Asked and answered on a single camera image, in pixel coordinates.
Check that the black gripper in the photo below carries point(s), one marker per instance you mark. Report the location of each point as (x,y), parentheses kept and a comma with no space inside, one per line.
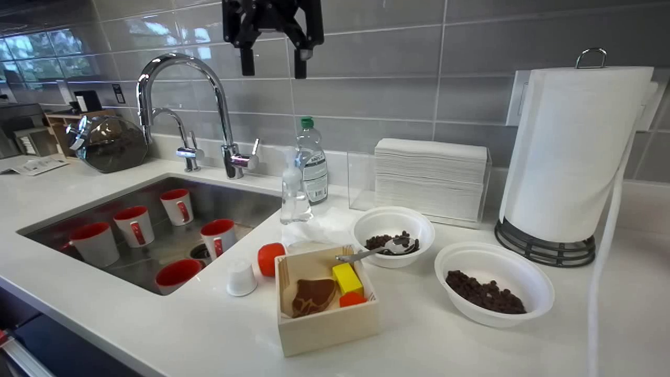
(298,19)

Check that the metal spoon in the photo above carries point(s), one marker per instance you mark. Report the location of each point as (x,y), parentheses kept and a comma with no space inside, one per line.
(388,248)

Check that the white bowl near box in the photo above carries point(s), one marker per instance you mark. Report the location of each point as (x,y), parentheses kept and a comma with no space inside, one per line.
(391,221)

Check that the coffee beans in near bowl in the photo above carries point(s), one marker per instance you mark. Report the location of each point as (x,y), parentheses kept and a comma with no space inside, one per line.
(400,236)

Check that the coffee beans in bowl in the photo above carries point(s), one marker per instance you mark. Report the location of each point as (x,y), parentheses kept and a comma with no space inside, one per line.
(400,236)
(485,293)

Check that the white bowl right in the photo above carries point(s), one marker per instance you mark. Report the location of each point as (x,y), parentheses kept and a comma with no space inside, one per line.
(510,271)

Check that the coffee beans in right bowl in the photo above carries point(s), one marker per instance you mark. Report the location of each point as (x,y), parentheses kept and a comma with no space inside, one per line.
(485,293)

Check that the large plastic water bottle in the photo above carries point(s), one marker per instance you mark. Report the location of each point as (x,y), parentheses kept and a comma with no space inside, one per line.
(313,161)

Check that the dark foil bag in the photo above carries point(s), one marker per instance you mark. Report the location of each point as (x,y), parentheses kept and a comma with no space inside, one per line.
(107,142)

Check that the orange cup on counter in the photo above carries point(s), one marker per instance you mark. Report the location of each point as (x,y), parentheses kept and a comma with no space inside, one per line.
(265,258)

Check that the white napkin stack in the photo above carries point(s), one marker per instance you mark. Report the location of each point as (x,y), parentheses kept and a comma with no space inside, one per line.
(444,180)

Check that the white small cup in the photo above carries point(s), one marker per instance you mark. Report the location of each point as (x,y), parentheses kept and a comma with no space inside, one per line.
(242,280)

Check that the steel sink basin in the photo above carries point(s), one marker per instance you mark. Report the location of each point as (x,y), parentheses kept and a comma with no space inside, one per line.
(160,233)

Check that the red white cup lying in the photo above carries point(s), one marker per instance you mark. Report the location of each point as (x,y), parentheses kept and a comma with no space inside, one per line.
(176,272)

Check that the yellow toy block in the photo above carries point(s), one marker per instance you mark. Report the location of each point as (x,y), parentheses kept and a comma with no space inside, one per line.
(345,279)

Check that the brown toy steak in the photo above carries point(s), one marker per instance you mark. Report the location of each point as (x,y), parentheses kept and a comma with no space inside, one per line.
(313,296)

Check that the wooden box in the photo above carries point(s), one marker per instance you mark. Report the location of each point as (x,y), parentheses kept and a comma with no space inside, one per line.
(334,324)

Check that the orange toy block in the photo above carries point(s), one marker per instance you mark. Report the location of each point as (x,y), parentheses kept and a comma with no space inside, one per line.
(352,298)

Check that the paper towel roll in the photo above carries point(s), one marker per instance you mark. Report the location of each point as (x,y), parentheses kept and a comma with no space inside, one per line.
(617,100)

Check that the black paper towel holder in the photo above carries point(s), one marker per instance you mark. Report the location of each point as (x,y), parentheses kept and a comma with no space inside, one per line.
(545,243)

